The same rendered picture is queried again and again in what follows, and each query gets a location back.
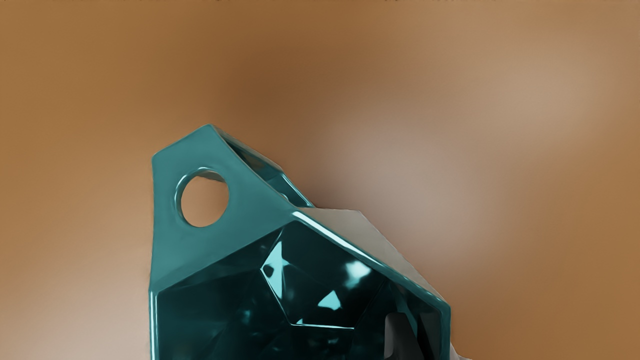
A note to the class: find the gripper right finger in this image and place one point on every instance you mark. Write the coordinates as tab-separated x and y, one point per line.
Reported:
457	355

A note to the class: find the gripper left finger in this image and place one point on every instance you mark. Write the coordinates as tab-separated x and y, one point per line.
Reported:
399	340

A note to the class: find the teal faceted mug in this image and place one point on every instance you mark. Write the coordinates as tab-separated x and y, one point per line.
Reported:
240	235

